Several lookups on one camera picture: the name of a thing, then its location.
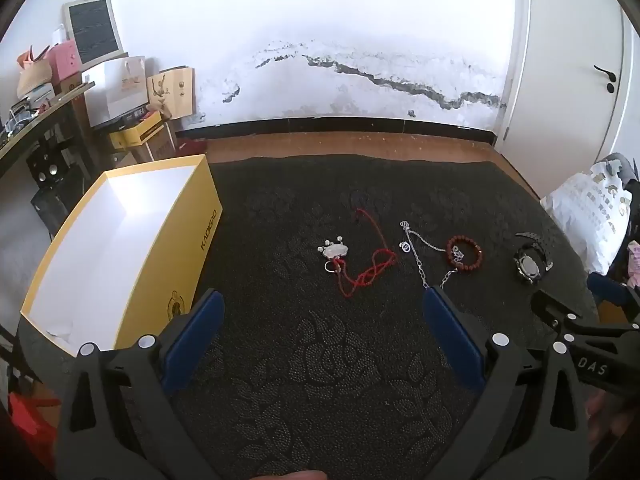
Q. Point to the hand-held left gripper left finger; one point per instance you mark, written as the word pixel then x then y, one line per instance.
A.
pixel 196 340

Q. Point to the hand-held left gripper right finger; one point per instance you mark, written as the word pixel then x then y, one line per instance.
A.
pixel 452 340

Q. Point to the black wrist watch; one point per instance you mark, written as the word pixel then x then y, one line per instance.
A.
pixel 529 265

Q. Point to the pink box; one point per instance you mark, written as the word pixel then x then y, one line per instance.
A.
pixel 65 62

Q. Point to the dark desk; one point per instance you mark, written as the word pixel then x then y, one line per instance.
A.
pixel 45 115

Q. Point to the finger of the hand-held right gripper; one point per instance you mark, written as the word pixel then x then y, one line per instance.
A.
pixel 590 355
pixel 612 290

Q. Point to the pink packet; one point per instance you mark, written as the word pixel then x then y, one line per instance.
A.
pixel 634 262

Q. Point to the black speaker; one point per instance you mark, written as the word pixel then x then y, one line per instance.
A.
pixel 47 162

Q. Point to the beige framed screen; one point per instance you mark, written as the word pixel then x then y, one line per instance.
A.
pixel 94 30

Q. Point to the brown cardboard box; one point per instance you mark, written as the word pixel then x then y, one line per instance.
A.
pixel 160 147

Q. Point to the person's right hand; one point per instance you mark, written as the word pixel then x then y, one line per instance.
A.
pixel 607 417

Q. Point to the white patterned pillow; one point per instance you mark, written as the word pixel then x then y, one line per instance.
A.
pixel 585 220

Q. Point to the small yellow cardboard box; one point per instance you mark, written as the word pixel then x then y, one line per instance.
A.
pixel 137 135

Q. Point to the white shopping bag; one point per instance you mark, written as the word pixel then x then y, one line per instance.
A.
pixel 117 90

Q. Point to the person's left hand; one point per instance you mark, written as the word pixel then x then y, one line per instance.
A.
pixel 300 475

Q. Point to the white door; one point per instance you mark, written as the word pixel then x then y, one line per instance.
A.
pixel 565 60

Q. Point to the black patterned rug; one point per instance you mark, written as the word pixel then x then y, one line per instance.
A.
pixel 310 360

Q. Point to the red bag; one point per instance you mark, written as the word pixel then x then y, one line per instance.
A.
pixel 30 425

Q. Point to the grey cloth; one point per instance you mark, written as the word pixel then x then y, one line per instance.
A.
pixel 617 165

